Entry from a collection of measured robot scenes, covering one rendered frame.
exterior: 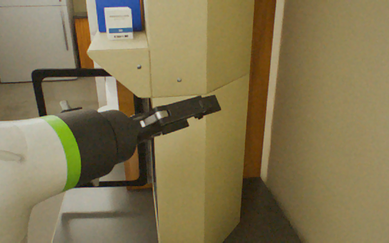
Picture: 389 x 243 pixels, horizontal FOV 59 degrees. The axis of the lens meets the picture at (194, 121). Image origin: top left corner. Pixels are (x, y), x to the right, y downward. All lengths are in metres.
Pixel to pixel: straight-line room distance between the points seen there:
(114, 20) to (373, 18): 0.51
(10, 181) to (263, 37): 0.89
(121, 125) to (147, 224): 0.67
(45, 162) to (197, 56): 0.39
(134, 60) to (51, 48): 5.13
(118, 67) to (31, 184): 0.35
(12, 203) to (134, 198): 0.85
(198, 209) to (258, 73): 0.51
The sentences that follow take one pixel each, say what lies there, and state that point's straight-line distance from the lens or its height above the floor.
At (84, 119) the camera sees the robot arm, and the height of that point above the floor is 1.48.
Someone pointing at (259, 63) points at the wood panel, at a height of 1.37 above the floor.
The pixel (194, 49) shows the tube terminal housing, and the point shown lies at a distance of 0.68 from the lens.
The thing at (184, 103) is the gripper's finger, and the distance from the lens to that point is 0.50.
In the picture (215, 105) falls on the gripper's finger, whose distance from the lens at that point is 0.59.
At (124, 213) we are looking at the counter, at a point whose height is 0.94.
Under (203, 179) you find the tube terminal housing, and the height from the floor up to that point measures 1.21.
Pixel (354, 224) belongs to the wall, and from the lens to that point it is 0.88.
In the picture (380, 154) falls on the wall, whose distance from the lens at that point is 0.77.
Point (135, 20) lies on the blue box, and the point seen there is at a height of 1.54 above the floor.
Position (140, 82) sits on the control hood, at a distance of 0.68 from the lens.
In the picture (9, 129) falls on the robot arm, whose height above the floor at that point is 1.50.
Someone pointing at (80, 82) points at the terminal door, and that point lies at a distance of 1.04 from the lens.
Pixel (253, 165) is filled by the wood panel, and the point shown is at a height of 0.99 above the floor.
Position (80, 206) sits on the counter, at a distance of 1.21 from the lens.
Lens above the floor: 1.65
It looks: 24 degrees down
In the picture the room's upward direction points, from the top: straight up
